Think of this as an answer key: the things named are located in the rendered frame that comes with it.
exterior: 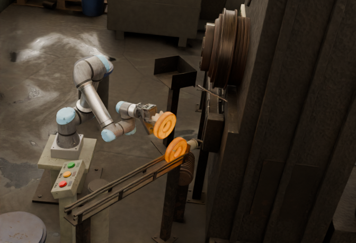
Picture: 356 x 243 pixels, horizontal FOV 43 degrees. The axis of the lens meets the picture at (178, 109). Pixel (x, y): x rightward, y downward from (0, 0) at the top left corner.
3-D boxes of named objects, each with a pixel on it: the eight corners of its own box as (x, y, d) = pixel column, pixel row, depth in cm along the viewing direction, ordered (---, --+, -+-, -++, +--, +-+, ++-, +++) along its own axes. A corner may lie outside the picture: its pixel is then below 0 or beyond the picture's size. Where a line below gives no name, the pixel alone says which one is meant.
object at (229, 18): (222, 67, 299) (234, -2, 274) (222, 105, 260) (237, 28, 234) (212, 65, 299) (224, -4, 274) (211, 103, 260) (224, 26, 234)
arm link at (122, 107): (125, 111, 271) (123, 98, 268) (138, 115, 264) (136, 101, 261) (115, 116, 266) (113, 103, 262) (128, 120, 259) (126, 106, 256)
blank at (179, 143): (177, 166, 254) (173, 163, 256) (190, 141, 254) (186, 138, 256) (165, 162, 241) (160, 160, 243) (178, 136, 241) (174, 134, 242)
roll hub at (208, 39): (208, 58, 286) (215, 16, 271) (207, 80, 263) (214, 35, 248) (199, 57, 286) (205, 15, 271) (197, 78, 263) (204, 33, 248)
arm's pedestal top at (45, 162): (37, 168, 290) (37, 163, 287) (50, 138, 316) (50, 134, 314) (88, 173, 291) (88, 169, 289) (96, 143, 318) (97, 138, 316)
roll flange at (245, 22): (237, 69, 299) (251, 0, 274) (239, 107, 260) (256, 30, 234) (222, 67, 299) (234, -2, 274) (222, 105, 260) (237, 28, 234)
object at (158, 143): (169, 132, 383) (178, 54, 344) (185, 150, 365) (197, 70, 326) (147, 137, 373) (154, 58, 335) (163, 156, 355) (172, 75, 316)
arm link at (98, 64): (67, 117, 299) (80, 56, 261) (85, 108, 308) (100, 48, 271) (78, 129, 295) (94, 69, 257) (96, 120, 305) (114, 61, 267)
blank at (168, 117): (178, 110, 248) (174, 107, 250) (160, 118, 236) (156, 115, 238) (173, 134, 255) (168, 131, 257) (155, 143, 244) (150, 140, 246)
